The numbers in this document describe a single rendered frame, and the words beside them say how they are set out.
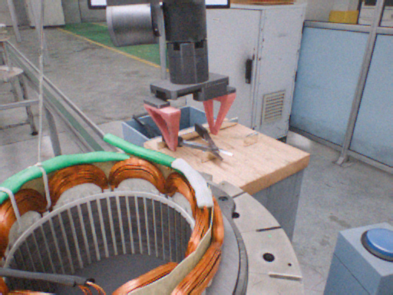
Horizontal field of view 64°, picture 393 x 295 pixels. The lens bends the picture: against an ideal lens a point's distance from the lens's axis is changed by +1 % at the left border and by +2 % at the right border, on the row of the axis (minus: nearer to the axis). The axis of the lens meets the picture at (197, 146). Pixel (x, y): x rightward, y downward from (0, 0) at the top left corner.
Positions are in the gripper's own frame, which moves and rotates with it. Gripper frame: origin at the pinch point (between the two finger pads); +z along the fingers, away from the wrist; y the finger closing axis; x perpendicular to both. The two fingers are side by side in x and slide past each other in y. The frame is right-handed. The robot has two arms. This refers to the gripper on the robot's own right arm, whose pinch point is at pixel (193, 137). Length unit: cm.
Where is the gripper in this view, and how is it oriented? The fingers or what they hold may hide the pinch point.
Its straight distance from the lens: 49.5
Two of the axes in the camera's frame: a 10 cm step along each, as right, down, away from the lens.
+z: 0.7, 9.0, 4.3
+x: 6.1, 3.0, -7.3
